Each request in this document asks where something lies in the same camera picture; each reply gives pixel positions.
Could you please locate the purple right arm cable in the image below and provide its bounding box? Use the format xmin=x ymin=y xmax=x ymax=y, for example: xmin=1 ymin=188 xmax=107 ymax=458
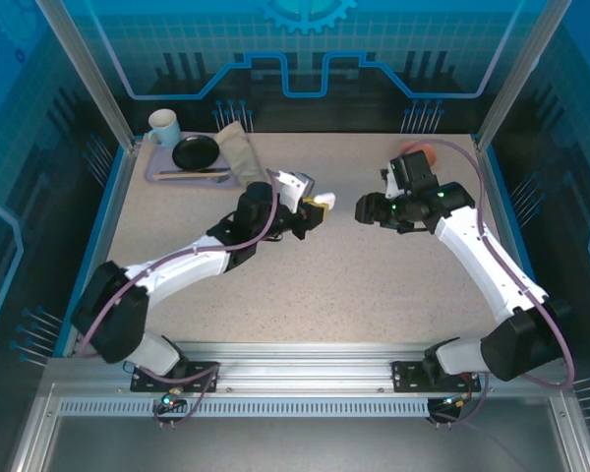
xmin=402 ymin=139 xmax=577 ymax=429

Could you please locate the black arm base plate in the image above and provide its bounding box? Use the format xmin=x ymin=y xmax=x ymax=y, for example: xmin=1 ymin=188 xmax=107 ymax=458
xmin=130 ymin=361 xmax=222 ymax=394
xmin=390 ymin=361 xmax=493 ymax=394

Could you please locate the beige folded cloth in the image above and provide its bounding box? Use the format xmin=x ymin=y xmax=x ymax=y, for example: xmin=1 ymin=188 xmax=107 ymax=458
xmin=216 ymin=122 xmax=267 ymax=187

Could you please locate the black round plate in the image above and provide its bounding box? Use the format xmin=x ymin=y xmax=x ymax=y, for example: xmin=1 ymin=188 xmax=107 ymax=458
xmin=171 ymin=135 xmax=221 ymax=171

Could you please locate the aluminium frame post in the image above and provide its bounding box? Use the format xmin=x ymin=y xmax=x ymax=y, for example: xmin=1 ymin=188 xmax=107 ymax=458
xmin=36 ymin=0 xmax=140 ymax=149
xmin=473 ymin=0 xmax=575 ymax=151

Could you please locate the lavender plastic tray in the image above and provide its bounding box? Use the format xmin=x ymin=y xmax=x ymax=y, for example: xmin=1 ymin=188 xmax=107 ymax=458
xmin=146 ymin=131 xmax=243 ymax=189

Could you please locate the small lit cable connector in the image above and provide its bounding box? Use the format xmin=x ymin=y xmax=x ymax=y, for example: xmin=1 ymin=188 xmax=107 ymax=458
xmin=160 ymin=386 xmax=186 ymax=410
xmin=441 ymin=391 xmax=474 ymax=410

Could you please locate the aluminium mounting rail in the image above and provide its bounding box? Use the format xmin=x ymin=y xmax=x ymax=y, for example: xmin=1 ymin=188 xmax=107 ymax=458
xmin=184 ymin=342 xmax=432 ymax=393

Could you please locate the slotted grey cable duct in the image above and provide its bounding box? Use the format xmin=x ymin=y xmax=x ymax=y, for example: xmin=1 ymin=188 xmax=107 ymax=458
xmin=57 ymin=398 xmax=440 ymax=419

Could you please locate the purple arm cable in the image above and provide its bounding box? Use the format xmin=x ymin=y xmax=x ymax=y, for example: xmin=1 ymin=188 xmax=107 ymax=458
xmin=402 ymin=139 xmax=577 ymax=429
xmin=78 ymin=169 xmax=281 ymax=430

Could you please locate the light blue mug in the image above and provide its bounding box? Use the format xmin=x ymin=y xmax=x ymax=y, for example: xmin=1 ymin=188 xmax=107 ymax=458
xmin=145 ymin=108 xmax=182 ymax=148

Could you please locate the orange round object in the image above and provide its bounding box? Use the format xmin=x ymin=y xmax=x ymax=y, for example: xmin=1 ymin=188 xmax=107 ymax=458
xmin=399 ymin=141 xmax=439 ymax=169

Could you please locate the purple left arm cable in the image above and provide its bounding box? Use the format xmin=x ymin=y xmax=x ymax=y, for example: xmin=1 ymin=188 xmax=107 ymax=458
xmin=78 ymin=169 xmax=281 ymax=430

